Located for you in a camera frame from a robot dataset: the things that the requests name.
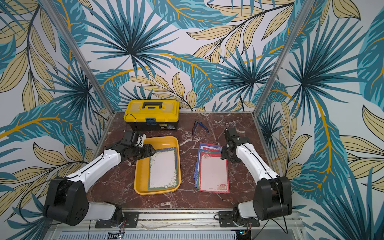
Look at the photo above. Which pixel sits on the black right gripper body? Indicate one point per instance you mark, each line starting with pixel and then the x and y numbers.
pixel 229 138

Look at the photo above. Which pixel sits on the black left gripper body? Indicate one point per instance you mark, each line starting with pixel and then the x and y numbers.
pixel 140 152

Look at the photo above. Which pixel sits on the yellow plastic tray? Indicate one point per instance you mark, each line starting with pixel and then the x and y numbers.
pixel 143 166

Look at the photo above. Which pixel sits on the green floral stationery paper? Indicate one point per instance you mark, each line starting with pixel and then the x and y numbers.
pixel 163 171
pixel 198 180

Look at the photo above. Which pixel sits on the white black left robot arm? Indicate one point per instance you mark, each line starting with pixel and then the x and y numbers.
pixel 66 200

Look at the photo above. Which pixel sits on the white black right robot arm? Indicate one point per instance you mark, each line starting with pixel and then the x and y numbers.
pixel 272 198

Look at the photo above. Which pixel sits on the yellow black toolbox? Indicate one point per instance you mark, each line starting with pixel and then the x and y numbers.
pixel 153 115

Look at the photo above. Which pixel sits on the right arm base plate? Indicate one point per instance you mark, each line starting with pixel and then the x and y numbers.
pixel 230 219

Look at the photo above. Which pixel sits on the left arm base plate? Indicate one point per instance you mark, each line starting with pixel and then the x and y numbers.
pixel 125 220

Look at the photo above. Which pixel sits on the aluminium front rail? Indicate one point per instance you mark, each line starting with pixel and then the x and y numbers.
pixel 203 219

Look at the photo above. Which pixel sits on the aluminium right corner post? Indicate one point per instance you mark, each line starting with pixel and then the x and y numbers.
pixel 299 21

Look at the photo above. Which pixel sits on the aluminium corner post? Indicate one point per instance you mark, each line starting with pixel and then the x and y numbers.
pixel 299 21
pixel 59 22

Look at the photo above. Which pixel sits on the aluminium left corner post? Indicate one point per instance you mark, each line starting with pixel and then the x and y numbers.
pixel 59 22

